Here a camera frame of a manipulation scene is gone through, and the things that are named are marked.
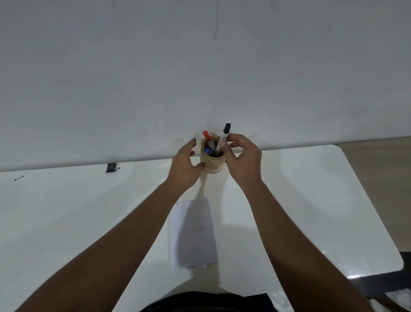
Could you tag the person's left hand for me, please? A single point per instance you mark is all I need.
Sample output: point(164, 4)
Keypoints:
point(184, 168)

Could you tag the person's right hand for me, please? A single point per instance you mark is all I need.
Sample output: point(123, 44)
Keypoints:
point(247, 164)

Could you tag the wooden pen holder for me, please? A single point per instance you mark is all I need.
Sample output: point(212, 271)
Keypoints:
point(212, 165)

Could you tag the blue marker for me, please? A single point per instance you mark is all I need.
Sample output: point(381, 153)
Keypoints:
point(208, 150)

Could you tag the red marker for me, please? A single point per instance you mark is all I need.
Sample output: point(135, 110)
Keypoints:
point(207, 135)

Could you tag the black marker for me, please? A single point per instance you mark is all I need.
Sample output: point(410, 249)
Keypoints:
point(226, 128)

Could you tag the white paper sheet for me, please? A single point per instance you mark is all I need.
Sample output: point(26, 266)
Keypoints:
point(192, 238)

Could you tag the person's right forearm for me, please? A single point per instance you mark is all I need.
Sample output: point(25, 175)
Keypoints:
point(305, 257)

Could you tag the person's left forearm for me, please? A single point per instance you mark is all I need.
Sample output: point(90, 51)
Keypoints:
point(96, 257)

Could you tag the small black clip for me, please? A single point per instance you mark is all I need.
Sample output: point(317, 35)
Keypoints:
point(111, 167)

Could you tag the black shorts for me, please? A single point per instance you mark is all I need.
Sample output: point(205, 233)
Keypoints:
point(208, 303)

